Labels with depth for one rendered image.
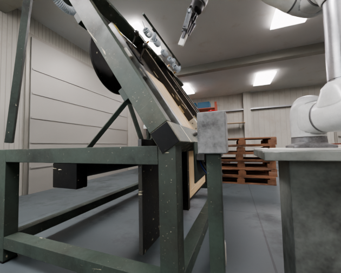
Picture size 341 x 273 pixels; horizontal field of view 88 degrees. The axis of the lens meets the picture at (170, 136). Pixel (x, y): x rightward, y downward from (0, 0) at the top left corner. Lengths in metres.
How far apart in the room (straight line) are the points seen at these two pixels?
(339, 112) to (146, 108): 0.80
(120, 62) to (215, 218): 0.88
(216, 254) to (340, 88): 0.85
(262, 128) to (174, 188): 8.53
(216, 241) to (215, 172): 0.29
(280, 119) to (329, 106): 8.38
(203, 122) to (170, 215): 0.44
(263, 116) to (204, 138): 8.56
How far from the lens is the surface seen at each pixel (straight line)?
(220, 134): 0.75
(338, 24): 1.14
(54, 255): 1.43
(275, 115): 9.36
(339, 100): 0.99
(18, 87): 1.75
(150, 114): 0.86
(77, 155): 1.14
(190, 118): 1.55
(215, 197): 0.81
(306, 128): 1.11
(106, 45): 1.14
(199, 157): 1.05
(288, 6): 1.32
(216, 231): 0.86
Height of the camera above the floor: 0.79
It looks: 3 degrees up
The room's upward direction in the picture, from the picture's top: 1 degrees counter-clockwise
